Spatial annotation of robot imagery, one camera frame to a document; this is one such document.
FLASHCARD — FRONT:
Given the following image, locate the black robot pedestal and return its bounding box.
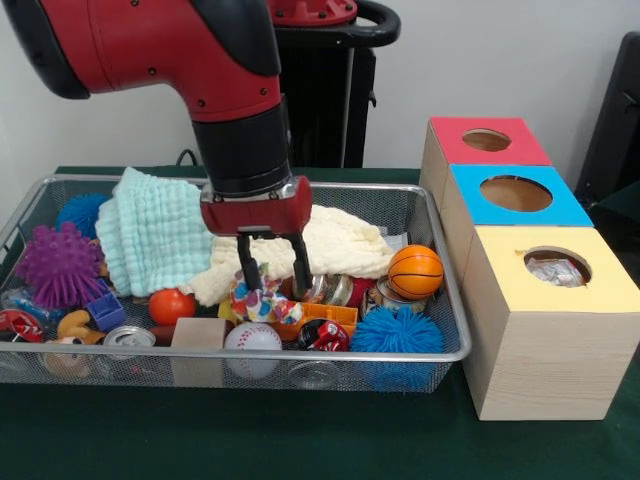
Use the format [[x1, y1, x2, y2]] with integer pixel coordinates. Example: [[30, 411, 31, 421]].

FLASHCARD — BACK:
[[269, 0, 401, 169]]

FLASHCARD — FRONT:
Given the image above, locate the silver mesh bin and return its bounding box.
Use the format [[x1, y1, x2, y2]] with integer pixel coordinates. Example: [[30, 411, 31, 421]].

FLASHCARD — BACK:
[[0, 174, 474, 394]]

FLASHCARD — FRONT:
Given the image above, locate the cream cloth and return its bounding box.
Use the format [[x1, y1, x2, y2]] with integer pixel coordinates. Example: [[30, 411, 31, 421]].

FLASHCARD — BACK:
[[187, 203, 396, 307]]

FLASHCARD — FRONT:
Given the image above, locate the white toy baseball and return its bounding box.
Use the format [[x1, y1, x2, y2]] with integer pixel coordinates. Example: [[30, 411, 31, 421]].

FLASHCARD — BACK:
[[223, 322, 284, 379]]

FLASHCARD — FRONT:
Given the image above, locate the blue fuzzy ball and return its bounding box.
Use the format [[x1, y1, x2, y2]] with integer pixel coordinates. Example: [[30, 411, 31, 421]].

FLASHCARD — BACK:
[[55, 193, 110, 239], [349, 305, 446, 391]]

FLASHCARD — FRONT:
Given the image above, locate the polka-dot paper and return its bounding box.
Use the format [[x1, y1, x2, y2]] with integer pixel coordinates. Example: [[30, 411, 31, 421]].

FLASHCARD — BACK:
[[229, 263, 304, 325], [527, 254, 587, 289]]

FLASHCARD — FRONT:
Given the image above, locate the dark green tablecloth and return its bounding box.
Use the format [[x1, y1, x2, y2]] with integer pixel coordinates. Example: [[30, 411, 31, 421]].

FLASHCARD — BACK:
[[0, 166, 640, 480]]

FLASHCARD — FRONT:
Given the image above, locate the purple spiky ball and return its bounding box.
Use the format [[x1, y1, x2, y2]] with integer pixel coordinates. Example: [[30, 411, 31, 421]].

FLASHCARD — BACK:
[[14, 222, 106, 311]]

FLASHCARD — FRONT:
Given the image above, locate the mint green cloth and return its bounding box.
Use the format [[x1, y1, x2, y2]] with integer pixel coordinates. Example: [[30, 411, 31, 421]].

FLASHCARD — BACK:
[[94, 166, 215, 297]]

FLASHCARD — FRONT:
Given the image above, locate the orange-red ball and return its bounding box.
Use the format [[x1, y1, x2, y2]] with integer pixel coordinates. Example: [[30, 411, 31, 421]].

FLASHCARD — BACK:
[[148, 288, 198, 326]]

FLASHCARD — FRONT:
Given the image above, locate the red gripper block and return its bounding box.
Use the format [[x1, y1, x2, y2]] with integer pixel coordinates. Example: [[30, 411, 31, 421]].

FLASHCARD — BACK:
[[199, 175, 314, 302]]

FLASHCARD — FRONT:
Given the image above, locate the orange toy basketball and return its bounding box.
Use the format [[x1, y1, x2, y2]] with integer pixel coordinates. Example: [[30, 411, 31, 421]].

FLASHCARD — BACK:
[[388, 244, 445, 301]]

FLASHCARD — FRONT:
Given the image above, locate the plain wooden block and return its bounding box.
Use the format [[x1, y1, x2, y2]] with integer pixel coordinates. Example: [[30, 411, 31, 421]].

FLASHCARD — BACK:
[[170, 317, 227, 387]]

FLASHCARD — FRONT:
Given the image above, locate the wooden three-hole sorting box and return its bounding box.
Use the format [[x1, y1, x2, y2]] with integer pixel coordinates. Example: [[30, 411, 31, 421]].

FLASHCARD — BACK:
[[418, 116, 640, 421]]

